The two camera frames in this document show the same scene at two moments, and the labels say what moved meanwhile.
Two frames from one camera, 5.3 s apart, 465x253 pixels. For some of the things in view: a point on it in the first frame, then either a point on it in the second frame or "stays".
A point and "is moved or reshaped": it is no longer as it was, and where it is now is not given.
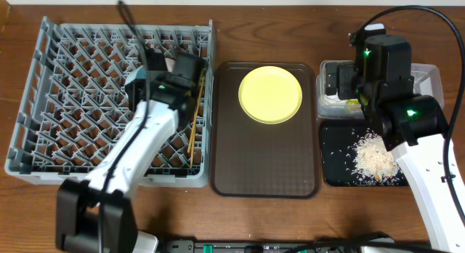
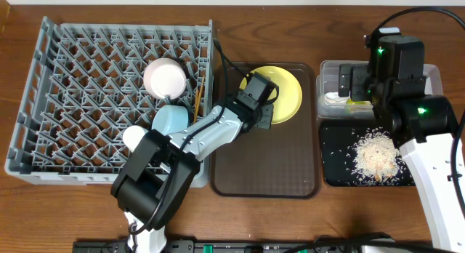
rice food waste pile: (373, 164) stays
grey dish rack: (74, 111) stays
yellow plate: (270, 94) stays
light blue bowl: (141, 73) is moved or reshaped
